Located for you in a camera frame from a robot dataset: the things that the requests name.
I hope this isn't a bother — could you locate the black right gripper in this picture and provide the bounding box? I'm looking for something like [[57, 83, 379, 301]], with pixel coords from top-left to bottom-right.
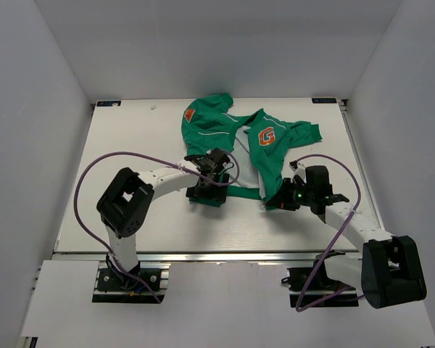
[[268, 178, 315, 211]]

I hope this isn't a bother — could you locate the green jacket with white lining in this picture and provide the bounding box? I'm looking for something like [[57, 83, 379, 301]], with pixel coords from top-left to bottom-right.
[[181, 94, 322, 202]]

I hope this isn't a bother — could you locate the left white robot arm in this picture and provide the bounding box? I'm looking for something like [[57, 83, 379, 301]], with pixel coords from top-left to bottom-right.
[[96, 148, 231, 289]]

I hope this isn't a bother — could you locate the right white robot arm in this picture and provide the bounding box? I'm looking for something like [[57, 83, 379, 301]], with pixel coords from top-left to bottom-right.
[[267, 161, 427, 311]]

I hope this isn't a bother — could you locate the right blue table label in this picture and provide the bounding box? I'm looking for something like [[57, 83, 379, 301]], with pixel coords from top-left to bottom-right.
[[311, 97, 337, 104]]

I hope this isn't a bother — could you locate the blue table label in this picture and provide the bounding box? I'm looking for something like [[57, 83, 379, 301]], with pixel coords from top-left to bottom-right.
[[311, 97, 337, 104], [96, 100, 121, 107]]

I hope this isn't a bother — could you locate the left blue table label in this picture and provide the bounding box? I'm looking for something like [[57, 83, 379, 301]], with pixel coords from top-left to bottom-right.
[[96, 100, 121, 107]]

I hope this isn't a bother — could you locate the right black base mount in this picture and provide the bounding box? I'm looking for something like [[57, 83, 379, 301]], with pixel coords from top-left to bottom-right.
[[281, 267, 360, 308]]

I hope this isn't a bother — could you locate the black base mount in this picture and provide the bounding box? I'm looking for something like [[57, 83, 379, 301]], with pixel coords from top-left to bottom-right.
[[281, 267, 360, 308], [92, 262, 168, 305]]

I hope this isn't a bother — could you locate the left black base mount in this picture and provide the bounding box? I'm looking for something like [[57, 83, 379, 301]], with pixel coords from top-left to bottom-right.
[[92, 262, 168, 305]]

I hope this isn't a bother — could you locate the aluminium table front rail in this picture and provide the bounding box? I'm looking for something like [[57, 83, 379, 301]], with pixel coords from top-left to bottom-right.
[[54, 249, 360, 263]]

